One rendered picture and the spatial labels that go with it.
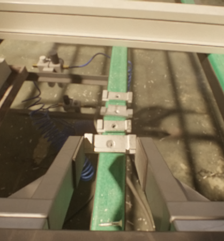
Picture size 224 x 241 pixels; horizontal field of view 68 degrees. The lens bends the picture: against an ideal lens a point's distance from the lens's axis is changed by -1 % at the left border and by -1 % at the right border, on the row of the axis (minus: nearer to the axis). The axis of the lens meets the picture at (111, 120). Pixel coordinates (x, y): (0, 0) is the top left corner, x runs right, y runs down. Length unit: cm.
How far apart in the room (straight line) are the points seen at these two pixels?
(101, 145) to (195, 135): 128
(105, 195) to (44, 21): 38
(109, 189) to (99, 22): 33
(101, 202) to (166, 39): 35
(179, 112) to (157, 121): 22
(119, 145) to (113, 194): 7
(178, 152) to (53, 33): 108
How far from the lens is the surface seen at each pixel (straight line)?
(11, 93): 73
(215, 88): 41
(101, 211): 21
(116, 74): 33
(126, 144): 16
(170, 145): 129
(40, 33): 45
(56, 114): 110
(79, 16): 42
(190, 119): 149
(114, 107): 26
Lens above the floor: 107
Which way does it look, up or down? 54 degrees down
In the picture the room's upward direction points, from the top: 2 degrees clockwise
